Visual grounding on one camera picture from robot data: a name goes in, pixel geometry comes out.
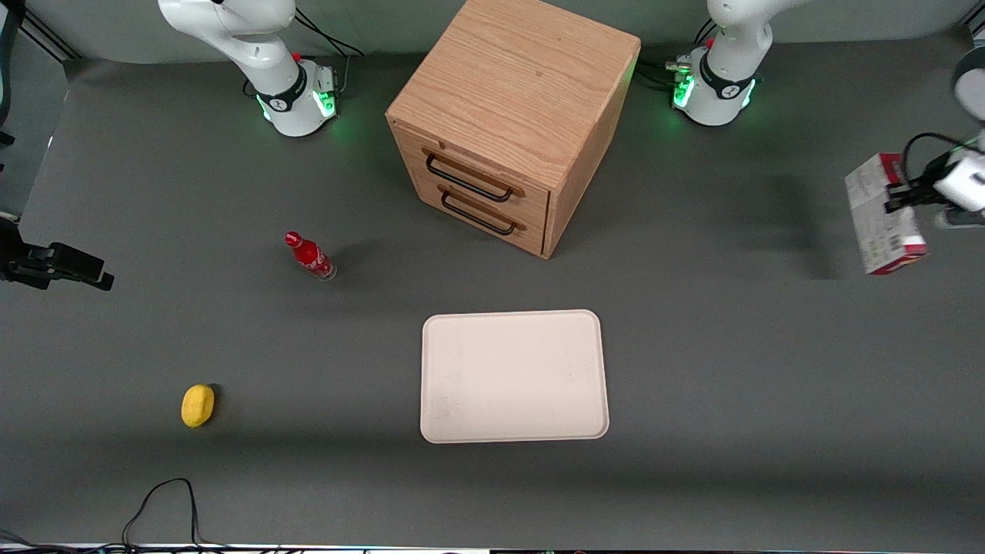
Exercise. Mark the black frame rail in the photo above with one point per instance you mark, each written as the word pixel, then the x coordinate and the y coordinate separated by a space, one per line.
pixel 50 38

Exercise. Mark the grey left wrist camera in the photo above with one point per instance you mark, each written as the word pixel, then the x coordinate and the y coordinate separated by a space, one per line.
pixel 962 218

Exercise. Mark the wooden drawer front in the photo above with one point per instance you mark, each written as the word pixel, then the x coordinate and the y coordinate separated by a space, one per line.
pixel 531 196
pixel 531 235

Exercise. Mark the red cola bottle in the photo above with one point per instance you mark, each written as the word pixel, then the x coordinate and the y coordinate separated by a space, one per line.
pixel 310 256

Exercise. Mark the yellow lemon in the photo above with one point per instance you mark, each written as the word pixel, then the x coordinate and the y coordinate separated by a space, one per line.
pixel 197 405

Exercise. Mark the wooden drawer cabinet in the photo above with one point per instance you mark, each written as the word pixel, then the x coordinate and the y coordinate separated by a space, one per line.
pixel 515 85

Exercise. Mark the beige plastic tray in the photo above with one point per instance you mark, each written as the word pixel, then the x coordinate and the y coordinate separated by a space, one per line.
pixel 512 377

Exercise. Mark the red cookie box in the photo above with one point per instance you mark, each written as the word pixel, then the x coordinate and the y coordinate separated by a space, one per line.
pixel 873 223

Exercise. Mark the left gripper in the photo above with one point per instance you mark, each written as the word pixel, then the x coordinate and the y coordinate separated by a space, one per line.
pixel 917 195

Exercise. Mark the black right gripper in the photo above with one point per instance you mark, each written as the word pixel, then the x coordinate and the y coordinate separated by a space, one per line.
pixel 32 260

